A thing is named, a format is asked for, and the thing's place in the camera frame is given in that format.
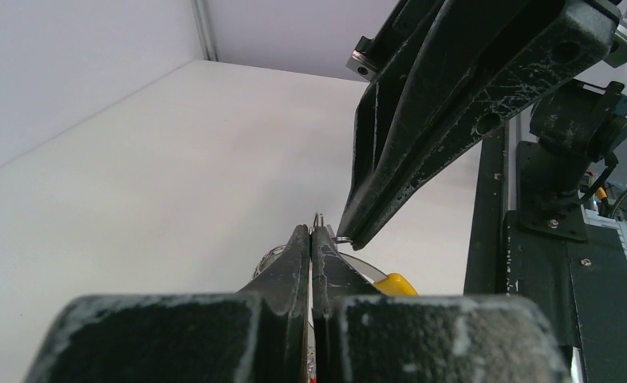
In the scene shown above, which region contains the left aluminium frame post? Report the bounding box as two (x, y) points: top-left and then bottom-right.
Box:
(191, 0), (219, 61)

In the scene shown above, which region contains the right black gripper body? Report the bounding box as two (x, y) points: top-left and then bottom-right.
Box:
(346, 0), (443, 81)

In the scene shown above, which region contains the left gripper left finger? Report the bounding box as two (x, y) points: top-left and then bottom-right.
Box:
(26, 225), (310, 382)

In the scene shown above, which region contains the keyring with yellow handle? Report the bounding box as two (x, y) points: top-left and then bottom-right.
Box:
(250, 212), (418, 383)

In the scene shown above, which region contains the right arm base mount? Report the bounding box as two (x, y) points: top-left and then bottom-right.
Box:
(517, 80), (627, 243)

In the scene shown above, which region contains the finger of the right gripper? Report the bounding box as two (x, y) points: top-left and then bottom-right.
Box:
(338, 1), (483, 244)
(350, 0), (622, 251)

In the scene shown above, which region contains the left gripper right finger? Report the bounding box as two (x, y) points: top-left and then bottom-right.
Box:
(312, 227), (571, 382)

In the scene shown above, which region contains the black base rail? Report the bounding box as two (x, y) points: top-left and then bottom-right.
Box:
(463, 112), (627, 382)

